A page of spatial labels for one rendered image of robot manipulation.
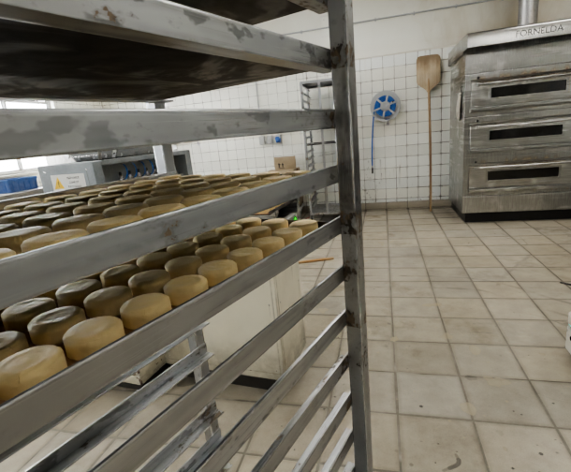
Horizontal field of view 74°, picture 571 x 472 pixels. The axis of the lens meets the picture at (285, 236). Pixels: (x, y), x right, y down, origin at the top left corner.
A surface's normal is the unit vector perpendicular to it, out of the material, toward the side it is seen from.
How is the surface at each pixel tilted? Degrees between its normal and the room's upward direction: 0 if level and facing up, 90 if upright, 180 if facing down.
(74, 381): 90
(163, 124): 90
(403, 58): 90
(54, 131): 90
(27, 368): 0
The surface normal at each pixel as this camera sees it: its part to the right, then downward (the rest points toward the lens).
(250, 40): 0.85, 0.06
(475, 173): -0.23, 0.29
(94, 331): -0.10, -0.96
